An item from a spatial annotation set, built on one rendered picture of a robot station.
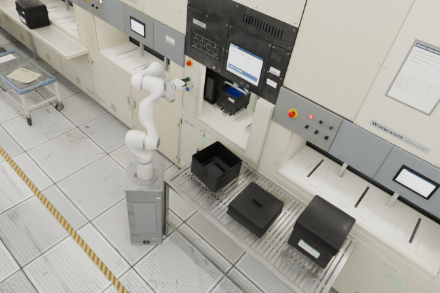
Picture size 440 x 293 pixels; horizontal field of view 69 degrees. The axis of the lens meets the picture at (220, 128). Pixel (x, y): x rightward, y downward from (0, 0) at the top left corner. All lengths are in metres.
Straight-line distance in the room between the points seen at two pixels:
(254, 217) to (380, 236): 0.84
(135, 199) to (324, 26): 1.73
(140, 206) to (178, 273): 0.69
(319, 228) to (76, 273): 1.92
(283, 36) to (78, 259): 2.35
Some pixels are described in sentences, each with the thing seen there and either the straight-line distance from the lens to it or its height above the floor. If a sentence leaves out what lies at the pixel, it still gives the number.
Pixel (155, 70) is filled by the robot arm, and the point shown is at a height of 1.53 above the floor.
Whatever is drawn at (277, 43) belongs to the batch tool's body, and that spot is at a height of 1.82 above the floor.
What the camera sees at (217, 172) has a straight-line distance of 2.54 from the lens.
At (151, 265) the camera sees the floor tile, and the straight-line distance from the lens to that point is 2.96.
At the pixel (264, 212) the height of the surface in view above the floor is 0.86.
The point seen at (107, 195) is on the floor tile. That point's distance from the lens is 3.39.
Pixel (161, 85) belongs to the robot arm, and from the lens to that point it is 2.06.
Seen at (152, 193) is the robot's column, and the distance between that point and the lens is 2.45.
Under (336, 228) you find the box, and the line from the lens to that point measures 2.17.
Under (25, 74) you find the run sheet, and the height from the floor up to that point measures 0.46.
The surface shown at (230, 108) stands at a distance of 2.80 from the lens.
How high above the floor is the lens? 2.66
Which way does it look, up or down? 40 degrees down
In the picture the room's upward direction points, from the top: 9 degrees clockwise
